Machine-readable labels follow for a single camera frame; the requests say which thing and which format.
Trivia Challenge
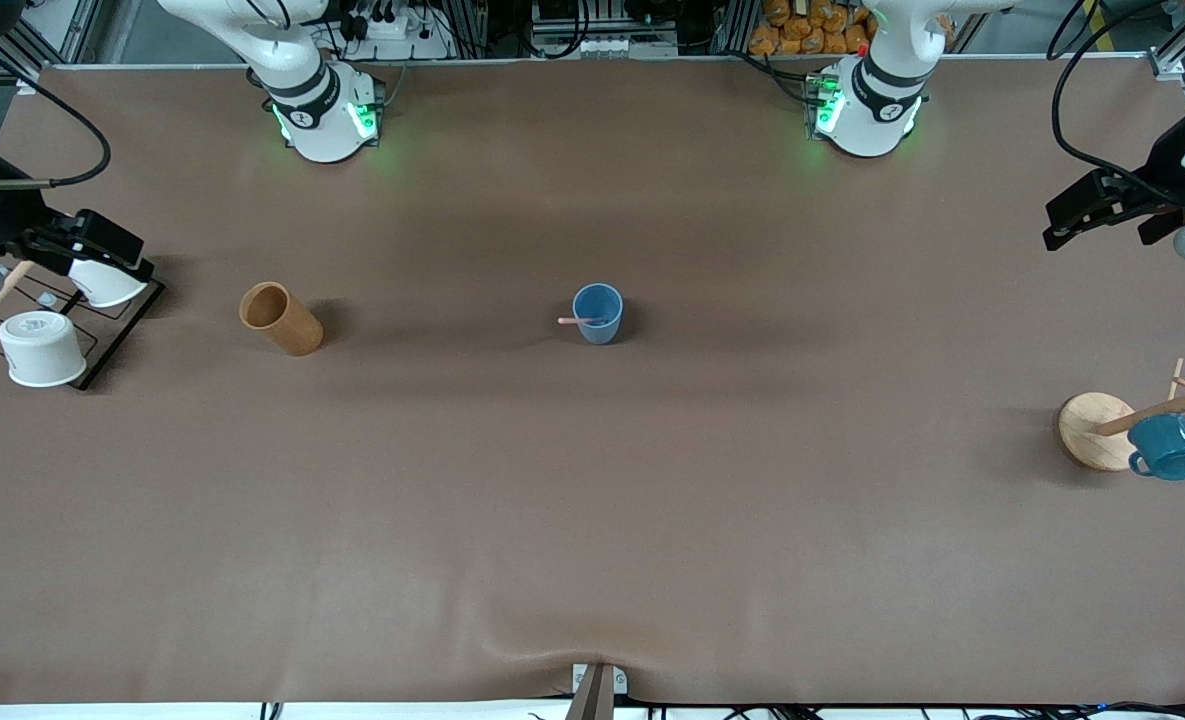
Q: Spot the blue cup without handle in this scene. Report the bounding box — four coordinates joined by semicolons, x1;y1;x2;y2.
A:
572;283;624;346

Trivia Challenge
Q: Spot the bamboo cylinder chopstick holder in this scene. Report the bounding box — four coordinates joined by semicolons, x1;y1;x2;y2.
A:
239;281;325;358

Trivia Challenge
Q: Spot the wooden mug tree stand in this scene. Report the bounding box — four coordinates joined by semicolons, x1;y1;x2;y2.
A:
1057;358;1185;473

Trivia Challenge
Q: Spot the orange snack bag pile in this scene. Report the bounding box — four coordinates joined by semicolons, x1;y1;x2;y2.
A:
749;0;868;57

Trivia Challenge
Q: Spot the white power strip with plugs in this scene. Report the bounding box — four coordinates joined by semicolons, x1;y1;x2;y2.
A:
345;5;435;48

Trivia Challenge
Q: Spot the white socket strip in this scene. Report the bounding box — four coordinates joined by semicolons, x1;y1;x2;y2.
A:
574;36;680;59

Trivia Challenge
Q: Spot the brown table cover sheet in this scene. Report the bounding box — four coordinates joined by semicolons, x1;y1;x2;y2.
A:
0;55;1185;706

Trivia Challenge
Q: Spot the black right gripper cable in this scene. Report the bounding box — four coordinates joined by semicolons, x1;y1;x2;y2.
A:
0;70;113;191

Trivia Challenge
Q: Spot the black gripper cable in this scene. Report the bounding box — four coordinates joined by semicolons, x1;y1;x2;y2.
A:
0;70;113;191
1049;0;1168;196

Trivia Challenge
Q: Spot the black wire cup rack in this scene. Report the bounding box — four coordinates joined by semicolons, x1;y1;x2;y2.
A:
0;255;167;392

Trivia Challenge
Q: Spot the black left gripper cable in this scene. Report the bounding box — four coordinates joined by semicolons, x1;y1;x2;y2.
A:
1049;0;1168;196

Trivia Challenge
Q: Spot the teal mug with handle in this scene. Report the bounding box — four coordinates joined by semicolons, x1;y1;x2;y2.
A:
1127;413;1185;482

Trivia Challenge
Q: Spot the metal clamp bracket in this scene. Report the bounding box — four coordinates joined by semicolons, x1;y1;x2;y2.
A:
566;662;630;720

